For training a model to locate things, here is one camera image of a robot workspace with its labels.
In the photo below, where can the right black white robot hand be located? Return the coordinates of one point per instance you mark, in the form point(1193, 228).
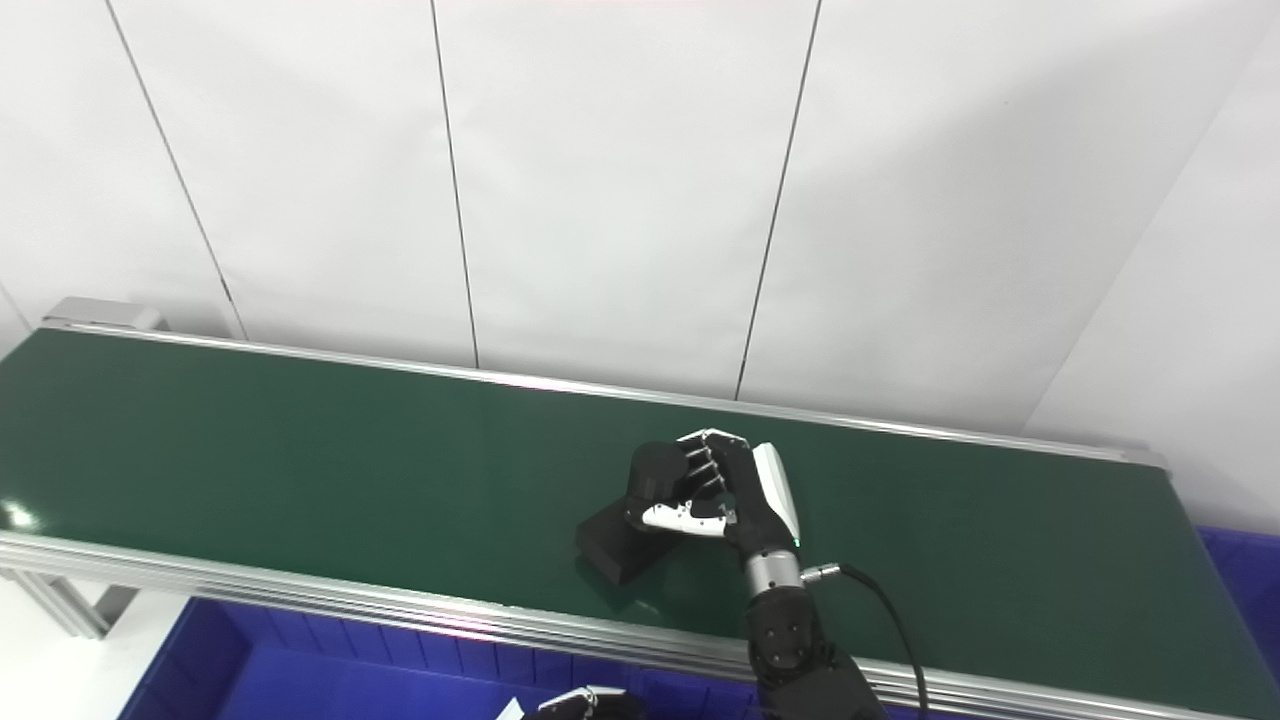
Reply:
point(755, 500)

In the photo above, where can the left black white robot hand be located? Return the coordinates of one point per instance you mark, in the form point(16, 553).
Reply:
point(580, 706)

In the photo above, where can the black cylinder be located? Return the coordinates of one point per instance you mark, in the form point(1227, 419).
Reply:
point(625, 545)

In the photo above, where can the blue plastic bin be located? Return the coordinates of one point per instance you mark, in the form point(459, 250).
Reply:
point(300, 680)
point(1250, 580)

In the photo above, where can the green conveyor belt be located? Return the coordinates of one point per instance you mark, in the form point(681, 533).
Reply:
point(300, 460)

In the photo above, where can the aluminium conveyor leg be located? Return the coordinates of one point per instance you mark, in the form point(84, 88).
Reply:
point(60, 600)

